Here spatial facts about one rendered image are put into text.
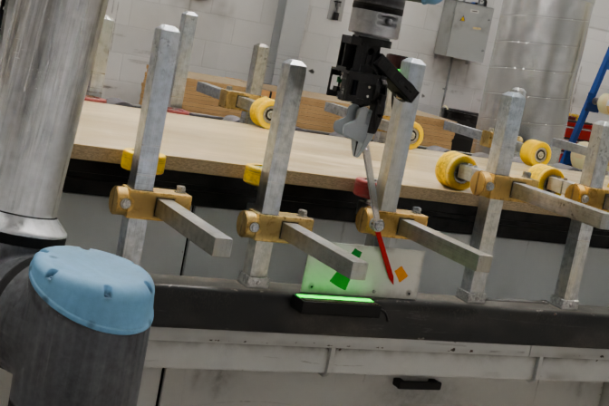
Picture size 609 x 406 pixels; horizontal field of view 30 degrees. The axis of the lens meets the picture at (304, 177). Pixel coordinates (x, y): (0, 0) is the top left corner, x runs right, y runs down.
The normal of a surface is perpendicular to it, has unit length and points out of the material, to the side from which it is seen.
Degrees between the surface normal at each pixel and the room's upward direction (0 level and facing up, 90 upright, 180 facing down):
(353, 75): 90
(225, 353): 90
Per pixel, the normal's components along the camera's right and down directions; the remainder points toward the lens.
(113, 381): 0.62, 0.22
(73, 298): -0.07, 0.04
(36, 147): 0.40, 0.15
